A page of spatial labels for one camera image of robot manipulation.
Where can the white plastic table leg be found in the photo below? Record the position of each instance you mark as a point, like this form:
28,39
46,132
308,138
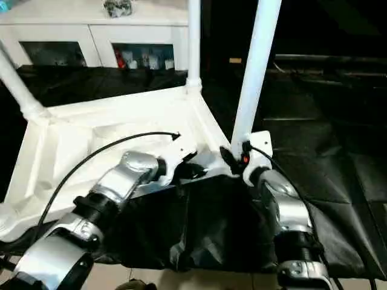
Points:
193,42
254,72
21,90

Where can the white plastic table top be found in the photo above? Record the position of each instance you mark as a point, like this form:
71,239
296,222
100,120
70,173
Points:
91,130

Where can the black mat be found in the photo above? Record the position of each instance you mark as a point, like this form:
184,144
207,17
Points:
211,223

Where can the small yellow tag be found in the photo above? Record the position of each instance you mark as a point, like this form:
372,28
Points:
235,60

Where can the grey robot foot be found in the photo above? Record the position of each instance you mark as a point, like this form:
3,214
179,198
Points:
132,285

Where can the white cabinet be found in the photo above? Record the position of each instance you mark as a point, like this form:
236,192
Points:
91,33

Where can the grey object on cabinet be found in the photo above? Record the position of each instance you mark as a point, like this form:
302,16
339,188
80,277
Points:
118,7

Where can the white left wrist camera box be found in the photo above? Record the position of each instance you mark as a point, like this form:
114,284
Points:
178,154

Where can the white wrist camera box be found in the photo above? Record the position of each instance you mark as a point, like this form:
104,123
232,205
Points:
257,145
178,154

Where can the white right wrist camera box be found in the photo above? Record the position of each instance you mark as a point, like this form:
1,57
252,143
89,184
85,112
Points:
257,145

